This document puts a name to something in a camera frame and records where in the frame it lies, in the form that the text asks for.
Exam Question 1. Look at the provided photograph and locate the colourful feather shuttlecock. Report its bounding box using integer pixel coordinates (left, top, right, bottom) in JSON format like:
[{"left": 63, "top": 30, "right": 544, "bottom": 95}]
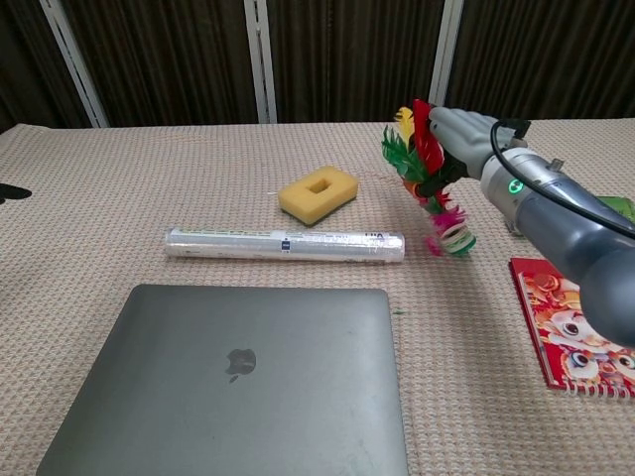
[{"left": 380, "top": 97, "right": 478, "bottom": 259}]

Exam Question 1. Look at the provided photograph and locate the red spiral notebook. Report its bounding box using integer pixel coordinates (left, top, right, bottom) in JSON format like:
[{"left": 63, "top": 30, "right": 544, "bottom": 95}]
[{"left": 509, "top": 256, "right": 635, "bottom": 402}]

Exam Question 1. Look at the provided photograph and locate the beige woven tablecloth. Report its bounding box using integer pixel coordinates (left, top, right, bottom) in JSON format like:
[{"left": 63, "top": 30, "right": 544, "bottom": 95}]
[{"left": 0, "top": 117, "right": 635, "bottom": 476}]

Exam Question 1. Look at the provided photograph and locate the grey closed laptop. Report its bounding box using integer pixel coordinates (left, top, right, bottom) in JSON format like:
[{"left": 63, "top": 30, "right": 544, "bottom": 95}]
[{"left": 35, "top": 283, "right": 411, "bottom": 476}]

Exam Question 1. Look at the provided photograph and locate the green drink can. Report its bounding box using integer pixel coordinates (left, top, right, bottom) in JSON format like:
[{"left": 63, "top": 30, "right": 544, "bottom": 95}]
[{"left": 594, "top": 195, "right": 635, "bottom": 224}]

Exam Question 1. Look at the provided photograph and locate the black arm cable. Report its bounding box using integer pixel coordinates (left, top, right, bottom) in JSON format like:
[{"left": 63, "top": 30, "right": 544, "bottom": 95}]
[{"left": 489, "top": 117, "right": 635, "bottom": 235}]

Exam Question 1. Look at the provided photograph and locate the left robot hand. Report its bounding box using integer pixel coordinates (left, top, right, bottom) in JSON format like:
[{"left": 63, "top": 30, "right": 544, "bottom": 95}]
[{"left": 0, "top": 182, "right": 34, "bottom": 205}]

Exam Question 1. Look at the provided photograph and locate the white plastic wrap roll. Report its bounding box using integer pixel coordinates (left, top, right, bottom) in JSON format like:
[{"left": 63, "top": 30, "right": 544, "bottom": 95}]
[{"left": 163, "top": 225, "right": 406, "bottom": 265}]

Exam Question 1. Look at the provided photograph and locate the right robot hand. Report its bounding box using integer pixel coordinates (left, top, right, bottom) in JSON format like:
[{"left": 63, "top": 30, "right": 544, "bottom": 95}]
[{"left": 427, "top": 104, "right": 501, "bottom": 195}]

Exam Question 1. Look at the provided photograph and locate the white metal post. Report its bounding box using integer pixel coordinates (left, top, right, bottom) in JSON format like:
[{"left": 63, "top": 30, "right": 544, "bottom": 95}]
[
  {"left": 39, "top": 0, "right": 111, "bottom": 128},
  {"left": 428, "top": 0, "right": 465, "bottom": 108},
  {"left": 242, "top": 0, "right": 278, "bottom": 125}
]

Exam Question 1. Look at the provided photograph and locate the yellow sponge with hole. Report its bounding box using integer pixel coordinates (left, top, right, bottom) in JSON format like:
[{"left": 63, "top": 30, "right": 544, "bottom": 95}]
[{"left": 277, "top": 167, "right": 360, "bottom": 229}]

